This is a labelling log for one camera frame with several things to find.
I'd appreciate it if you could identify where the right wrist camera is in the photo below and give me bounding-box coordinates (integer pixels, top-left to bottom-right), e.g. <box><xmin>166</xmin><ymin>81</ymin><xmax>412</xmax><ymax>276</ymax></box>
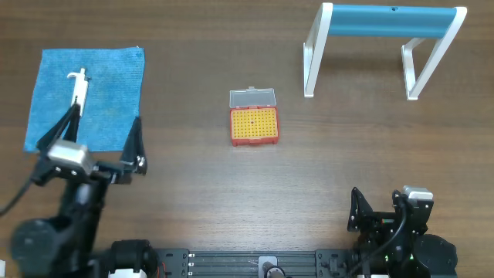
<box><xmin>401</xmin><ymin>185</ymin><xmax>435</xmax><ymax>202</ymax></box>

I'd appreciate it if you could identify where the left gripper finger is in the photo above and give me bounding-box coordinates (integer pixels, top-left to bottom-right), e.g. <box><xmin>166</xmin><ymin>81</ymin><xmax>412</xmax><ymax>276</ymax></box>
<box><xmin>120</xmin><ymin>115</ymin><xmax>149</xmax><ymax>176</ymax></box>
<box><xmin>36</xmin><ymin>102</ymin><xmax>82</xmax><ymax>151</ymax></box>

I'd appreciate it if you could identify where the mounting rail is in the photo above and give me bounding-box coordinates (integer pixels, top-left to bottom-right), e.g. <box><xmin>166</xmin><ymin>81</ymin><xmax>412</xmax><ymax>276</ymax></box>
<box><xmin>152</xmin><ymin>248</ymin><xmax>362</xmax><ymax>278</ymax></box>

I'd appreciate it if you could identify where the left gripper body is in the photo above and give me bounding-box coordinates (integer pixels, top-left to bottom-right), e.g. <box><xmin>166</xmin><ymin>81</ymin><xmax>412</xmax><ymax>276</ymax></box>
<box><xmin>30</xmin><ymin>154</ymin><xmax>135</xmax><ymax>187</ymax></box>

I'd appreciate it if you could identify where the white and blue stand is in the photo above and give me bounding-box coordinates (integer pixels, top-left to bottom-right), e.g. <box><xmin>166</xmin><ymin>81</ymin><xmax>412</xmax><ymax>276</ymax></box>
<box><xmin>303</xmin><ymin>2</ymin><xmax>469</xmax><ymax>101</ymax></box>

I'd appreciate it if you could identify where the blue cloth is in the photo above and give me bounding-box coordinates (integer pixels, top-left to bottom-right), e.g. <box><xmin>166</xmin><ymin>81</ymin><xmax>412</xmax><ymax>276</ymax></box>
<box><xmin>23</xmin><ymin>46</ymin><xmax>147</xmax><ymax>154</ymax></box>

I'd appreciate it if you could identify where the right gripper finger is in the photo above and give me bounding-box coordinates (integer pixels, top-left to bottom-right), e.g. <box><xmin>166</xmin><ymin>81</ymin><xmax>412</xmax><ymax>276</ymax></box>
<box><xmin>391</xmin><ymin>189</ymin><xmax>406</xmax><ymax>212</ymax></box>
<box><xmin>347</xmin><ymin>186</ymin><xmax>374</xmax><ymax>233</ymax></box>

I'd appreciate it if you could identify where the white pipette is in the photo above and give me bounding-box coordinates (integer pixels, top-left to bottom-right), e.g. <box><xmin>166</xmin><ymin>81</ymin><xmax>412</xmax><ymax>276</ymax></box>
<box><xmin>66</xmin><ymin>67</ymin><xmax>92</xmax><ymax>117</ymax></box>

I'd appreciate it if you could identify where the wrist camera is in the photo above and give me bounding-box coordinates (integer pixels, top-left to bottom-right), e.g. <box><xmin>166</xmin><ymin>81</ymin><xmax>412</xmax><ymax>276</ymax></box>
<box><xmin>401</xmin><ymin>185</ymin><xmax>435</xmax><ymax>202</ymax></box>
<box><xmin>46</xmin><ymin>139</ymin><xmax>96</xmax><ymax>175</ymax></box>

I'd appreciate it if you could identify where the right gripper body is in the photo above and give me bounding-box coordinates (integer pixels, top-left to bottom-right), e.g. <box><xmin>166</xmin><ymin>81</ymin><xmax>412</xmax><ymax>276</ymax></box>
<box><xmin>358</xmin><ymin>202</ymin><xmax>432</xmax><ymax>237</ymax></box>

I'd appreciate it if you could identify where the red and yellow tip box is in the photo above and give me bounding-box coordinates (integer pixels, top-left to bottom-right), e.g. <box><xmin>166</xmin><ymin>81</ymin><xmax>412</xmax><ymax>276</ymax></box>
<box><xmin>228</xmin><ymin>86</ymin><xmax>280</xmax><ymax>147</ymax></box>

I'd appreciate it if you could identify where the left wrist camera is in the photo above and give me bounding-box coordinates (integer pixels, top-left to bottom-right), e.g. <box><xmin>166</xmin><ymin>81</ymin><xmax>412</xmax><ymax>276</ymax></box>
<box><xmin>46</xmin><ymin>139</ymin><xmax>96</xmax><ymax>175</ymax></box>

